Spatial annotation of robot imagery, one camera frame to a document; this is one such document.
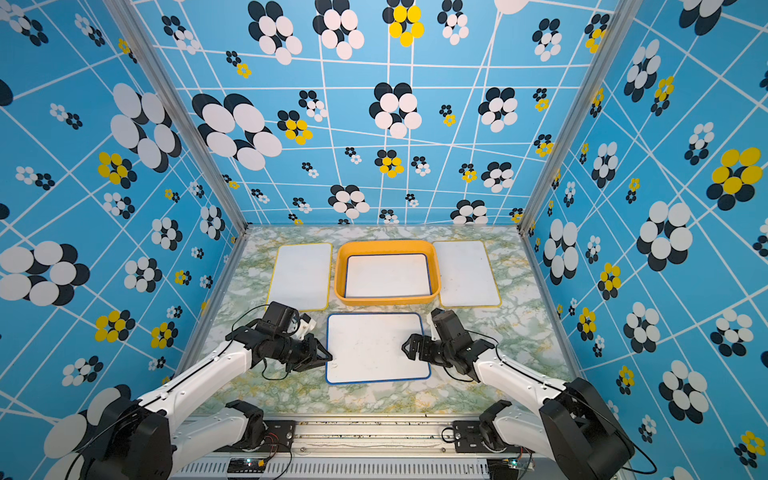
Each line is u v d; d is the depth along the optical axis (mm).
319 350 759
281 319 681
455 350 657
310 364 727
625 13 680
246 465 722
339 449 733
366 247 1153
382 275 1058
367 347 848
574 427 407
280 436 732
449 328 676
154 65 767
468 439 722
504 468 693
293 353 703
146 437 397
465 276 1050
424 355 752
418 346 770
